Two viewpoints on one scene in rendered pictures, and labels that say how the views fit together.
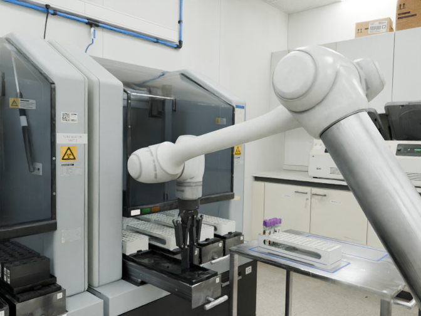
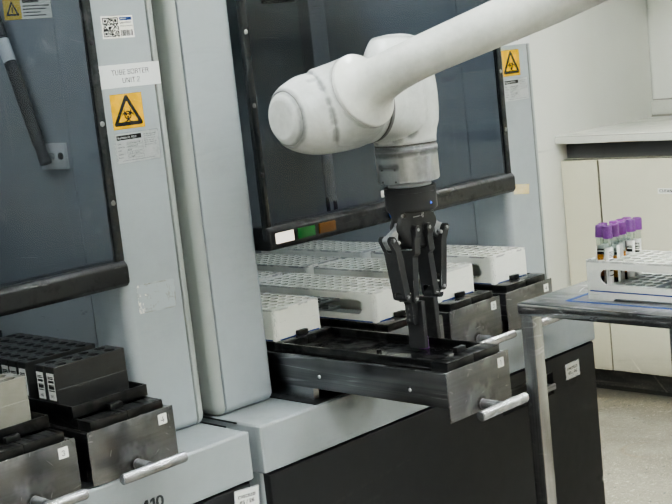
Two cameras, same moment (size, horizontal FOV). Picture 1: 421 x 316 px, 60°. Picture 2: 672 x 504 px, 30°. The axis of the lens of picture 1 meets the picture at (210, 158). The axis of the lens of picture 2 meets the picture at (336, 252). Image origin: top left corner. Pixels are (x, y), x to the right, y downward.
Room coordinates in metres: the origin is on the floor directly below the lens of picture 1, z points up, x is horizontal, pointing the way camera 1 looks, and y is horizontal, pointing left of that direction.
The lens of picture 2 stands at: (-0.56, 0.07, 1.23)
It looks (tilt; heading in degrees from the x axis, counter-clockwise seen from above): 9 degrees down; 4
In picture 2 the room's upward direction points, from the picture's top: 6 degrees counter-clockwise
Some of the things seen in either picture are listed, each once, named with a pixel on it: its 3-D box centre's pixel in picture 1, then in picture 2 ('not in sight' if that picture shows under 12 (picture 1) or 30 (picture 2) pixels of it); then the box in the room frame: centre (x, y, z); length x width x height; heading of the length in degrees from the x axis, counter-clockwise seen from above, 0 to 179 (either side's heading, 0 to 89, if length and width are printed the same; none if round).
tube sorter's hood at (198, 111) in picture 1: (150, 130); (279, 38); (1.66, 0.27, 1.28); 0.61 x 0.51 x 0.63; 138
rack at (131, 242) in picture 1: (116, 239); (236, 316); (1.44, 0.37, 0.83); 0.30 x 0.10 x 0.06; 48
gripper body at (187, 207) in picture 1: (188, 210); (412, 215); (1.23, 0.07, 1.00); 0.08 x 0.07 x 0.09; 138
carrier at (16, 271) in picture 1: (29, 272); (88, 378); (1.03, 0.52, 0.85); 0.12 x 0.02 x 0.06; 138
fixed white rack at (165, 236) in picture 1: (156, 236); (331, 300); (1.51, 0.22, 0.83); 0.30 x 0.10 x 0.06; 48
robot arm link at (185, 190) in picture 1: (188, 189); (407, 165); (1.23, 0.07, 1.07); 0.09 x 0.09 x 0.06
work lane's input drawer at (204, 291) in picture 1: (143, 263); (316, 358); (1.32, 0.24, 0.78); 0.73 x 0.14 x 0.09; 48
